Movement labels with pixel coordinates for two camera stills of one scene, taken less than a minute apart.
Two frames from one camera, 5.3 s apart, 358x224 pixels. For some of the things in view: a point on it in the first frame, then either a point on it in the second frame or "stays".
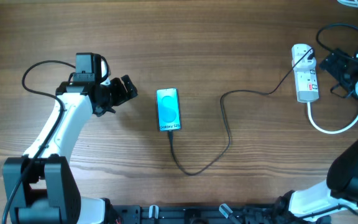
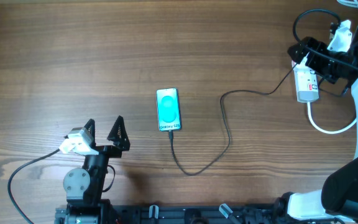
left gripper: x=120 y=95 -> x=114 y=151
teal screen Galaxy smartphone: x=168 y=109 stays
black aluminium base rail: x=196 y=214 stays
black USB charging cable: x=170 y=134 stays
